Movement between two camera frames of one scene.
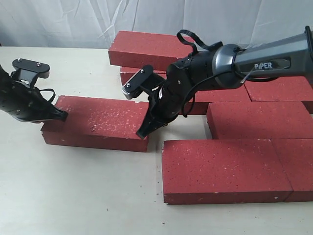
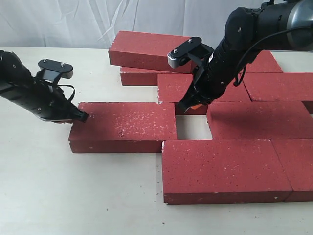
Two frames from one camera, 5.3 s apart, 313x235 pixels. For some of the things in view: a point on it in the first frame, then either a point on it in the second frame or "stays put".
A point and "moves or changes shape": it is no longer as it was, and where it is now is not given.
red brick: x=233 y=171 stays put
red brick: x=98 y=123 moves or changes shape
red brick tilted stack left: x=147 y=50 stays put
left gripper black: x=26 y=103 -> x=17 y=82
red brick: x=296 y=155 stays put
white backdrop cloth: x=91 y=23 stays put
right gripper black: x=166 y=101 -> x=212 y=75
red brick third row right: x=288 y=120 stays put
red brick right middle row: x=292 y=88 stays put
